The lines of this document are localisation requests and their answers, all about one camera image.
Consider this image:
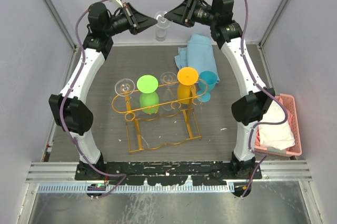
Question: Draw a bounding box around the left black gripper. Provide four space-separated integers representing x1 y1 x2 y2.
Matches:
105 2 157 36

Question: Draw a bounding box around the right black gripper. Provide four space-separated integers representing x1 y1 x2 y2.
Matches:
162 0 216 28

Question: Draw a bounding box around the clear flute glass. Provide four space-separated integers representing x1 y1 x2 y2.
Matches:
160 72 177 111
155 11 171 42
114 79 135 97

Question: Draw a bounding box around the clear flute glass back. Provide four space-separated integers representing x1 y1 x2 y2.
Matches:
160 72 177 111

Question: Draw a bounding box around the orange plastic wine glass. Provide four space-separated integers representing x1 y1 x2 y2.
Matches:
177 67 199 104

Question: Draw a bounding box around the green plastic wine glass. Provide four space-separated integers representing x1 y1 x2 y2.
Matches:
137 75 160 114

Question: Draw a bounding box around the clear flute glass front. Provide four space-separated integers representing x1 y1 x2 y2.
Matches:
114 79 135 97

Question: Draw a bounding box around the blue plastic wine glass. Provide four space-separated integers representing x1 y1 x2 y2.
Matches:
197 71 217 103

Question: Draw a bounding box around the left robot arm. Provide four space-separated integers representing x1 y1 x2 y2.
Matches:
48 0 157 180

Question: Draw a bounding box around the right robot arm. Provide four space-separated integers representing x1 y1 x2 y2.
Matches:
165 0 275 179

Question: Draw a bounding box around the light blue folded cloth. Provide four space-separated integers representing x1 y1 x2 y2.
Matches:
174 34 220 83

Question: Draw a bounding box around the pink plastic basket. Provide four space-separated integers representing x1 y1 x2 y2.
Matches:
254 94 302 157

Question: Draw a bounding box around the white cloth in basket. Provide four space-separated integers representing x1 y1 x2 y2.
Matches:
255 101 295 150

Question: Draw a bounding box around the gold wire glass rack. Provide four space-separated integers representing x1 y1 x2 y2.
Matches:
112 78 202 153

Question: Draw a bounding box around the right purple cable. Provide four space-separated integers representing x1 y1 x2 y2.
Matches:
210 0 288 199

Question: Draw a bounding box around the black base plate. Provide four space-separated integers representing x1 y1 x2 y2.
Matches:
74 160 262 187

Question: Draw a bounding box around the slotted cable duct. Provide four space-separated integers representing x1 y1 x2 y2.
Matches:
37 182 234 194

